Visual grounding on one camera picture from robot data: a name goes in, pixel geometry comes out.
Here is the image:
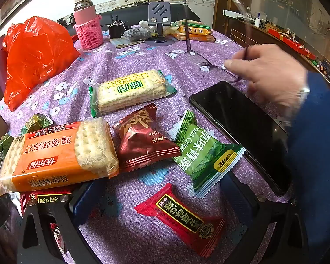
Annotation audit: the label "bright green snack packet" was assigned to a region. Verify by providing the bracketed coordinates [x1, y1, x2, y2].
[173, 110, 246, 199]

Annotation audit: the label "small booklet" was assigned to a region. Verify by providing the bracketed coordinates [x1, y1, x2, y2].
[109, 37, 145, 49]

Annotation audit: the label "orange biscuit packet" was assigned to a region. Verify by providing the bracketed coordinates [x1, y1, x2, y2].
[176, 32, 215, 42]

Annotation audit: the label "another person's forearm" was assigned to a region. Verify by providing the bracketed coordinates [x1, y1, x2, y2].
[284, 71, 330, 264]

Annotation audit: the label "dark green snack packet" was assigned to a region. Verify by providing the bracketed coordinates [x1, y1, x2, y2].
[25, 113, 53, 134]
[0, 133, 15, 160]

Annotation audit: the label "eyeglasses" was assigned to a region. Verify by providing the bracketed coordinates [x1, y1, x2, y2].
[181, 0, 249, 84]

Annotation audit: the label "clear plastic bag with items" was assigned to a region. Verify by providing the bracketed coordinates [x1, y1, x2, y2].
[123, 27, 152, 41]

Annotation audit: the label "white lumpy object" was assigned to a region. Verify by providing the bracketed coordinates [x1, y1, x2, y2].
[139, 20, 154, 33]

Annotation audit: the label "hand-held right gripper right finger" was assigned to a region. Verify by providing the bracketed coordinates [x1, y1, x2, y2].
[220, 170, 317, 264]

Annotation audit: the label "black smartphone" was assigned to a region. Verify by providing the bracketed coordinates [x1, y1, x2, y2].
[189, 81, 292, 197]

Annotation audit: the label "wooden sideboard with glass panel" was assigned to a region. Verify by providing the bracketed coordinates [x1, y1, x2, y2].
[213, 0, 330, 88]

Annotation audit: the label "orange cracker packet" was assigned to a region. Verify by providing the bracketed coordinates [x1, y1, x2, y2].
[0, 117, 120, 197]

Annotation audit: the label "red snack packet black label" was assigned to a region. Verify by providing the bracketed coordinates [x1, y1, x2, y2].
[20, 187, 75, 255]
[134, 183, 226, 258]

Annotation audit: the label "black power adapter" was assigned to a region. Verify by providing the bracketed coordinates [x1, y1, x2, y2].
[107, 16, 127, 39]

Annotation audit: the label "dark red snack packet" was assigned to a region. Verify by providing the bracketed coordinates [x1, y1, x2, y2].
[113, 102, 182, 173]

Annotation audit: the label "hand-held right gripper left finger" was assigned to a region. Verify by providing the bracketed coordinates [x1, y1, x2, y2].
[16, 180, 108, 264]

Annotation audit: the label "red gift box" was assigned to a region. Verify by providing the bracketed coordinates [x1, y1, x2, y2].
[283, 37, 317, 59]

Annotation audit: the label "yellow biscuit packet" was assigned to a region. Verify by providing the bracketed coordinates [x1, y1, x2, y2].
[178, 24, 212, 35]

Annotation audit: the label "jar with pink knitted sleeve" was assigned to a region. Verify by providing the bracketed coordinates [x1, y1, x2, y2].
[72, 0, 103, 50]

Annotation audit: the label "red plastic bag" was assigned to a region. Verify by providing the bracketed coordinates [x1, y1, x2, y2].
[3, 16, 81, 113]

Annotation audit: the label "grey phone stand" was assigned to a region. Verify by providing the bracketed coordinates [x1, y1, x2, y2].
[144, 1, 176, 46]

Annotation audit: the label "green cracker packet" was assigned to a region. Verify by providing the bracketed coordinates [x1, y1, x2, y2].
[88, 69, 178, 117]

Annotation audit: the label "purple floral tablecloth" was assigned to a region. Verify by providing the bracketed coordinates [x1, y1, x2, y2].
[0, 30, 300, 264]

